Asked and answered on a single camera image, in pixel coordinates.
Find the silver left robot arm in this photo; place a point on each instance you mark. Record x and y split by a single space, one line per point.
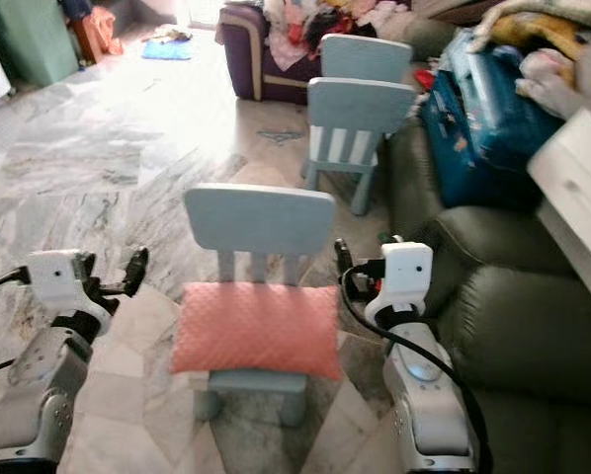
43 405

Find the small red item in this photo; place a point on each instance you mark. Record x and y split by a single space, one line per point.
424 77

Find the purple sofa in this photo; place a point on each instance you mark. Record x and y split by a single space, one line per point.
241 59

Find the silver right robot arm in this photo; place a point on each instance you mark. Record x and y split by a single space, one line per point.
429 425

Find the green leather three-seat sofa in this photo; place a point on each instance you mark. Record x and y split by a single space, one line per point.
533 346

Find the green leather small sofa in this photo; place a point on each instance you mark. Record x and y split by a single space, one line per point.
483 237

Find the pink dotted pillow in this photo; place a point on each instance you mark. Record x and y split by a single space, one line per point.
256 331

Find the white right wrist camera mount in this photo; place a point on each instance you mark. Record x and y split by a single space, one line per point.
404 276

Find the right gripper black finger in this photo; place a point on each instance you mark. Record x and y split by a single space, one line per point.
396 239
345 267

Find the light blue children's chair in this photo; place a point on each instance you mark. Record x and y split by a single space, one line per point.
261 222
367 57
360 104

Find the blue floor mat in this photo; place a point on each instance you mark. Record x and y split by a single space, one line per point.
166 46

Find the blue hard-shell suitcase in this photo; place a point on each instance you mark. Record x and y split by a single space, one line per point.
483 128

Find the pale pink white cloth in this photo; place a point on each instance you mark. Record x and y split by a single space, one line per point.
567 84

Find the green cabinet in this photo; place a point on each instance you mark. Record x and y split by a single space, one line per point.
34 39

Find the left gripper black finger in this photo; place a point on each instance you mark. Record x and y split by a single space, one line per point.
136 272

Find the white box appliance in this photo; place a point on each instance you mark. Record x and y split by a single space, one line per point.
577 197

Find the pile of mixed clothes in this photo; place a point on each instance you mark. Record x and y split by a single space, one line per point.
310 22

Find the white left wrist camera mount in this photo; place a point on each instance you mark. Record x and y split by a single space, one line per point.
56 276

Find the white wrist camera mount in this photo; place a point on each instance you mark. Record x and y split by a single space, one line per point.
404 276
56 276

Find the yellow blanket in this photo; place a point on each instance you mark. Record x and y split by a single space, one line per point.
543 28

